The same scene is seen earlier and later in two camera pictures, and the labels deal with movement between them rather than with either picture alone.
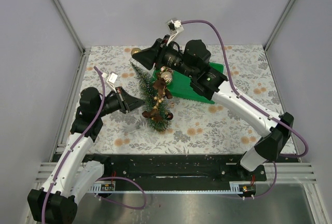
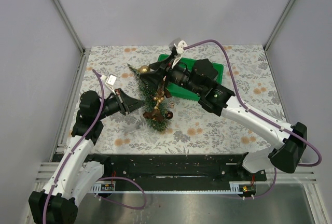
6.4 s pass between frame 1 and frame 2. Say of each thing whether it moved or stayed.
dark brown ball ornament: stayed
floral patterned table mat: stayed
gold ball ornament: moved
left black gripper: stayed
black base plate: stayed
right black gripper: moved
